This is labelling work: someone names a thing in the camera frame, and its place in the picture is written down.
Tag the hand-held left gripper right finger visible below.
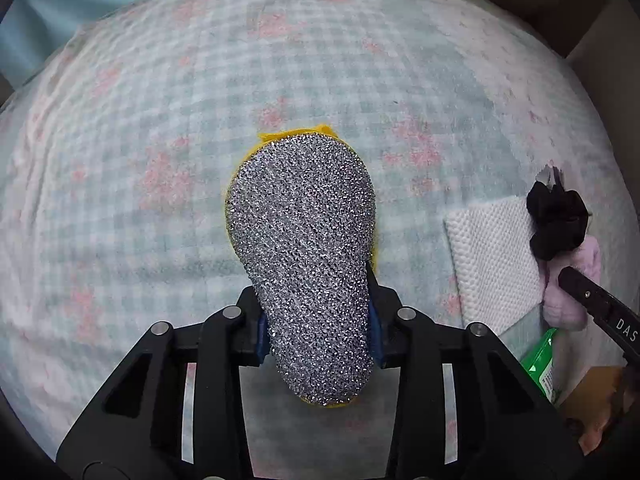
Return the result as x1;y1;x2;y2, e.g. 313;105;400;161
365;260;586;480

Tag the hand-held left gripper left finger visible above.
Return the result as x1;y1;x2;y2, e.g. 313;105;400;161
55;287;271;480

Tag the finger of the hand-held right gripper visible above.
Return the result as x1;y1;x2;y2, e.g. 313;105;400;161
557;266;640;361

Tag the silver and yellow scouring sponge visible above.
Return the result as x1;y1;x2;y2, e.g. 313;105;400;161
223;124;379;409

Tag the black cloth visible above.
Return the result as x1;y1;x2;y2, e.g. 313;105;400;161
526;162;589;262

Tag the pink fluffy cloth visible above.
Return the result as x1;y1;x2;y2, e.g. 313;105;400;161
542;235;602;332

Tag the green packet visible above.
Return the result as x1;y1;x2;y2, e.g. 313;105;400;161
520;327;562;404

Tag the white textured towel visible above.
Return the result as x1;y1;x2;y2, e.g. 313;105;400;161
444;195;547;327

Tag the checked blanket with pink flowers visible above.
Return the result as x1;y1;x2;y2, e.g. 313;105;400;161
0;0;637;461

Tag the light blue sheet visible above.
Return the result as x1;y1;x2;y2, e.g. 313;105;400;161
0;0;213;97

